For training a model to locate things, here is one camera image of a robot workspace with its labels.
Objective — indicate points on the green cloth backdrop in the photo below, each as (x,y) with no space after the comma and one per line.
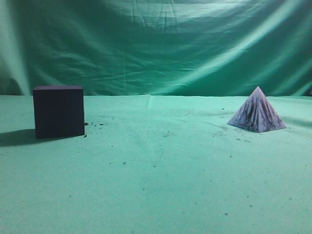
(157,47)

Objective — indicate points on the dark purple cube block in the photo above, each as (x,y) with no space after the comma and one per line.
(59,111)

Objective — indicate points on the green table cloth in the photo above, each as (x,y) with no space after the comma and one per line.
(157,165)

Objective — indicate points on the white purple streaked square pyramid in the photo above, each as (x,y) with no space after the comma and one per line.
(257,115)

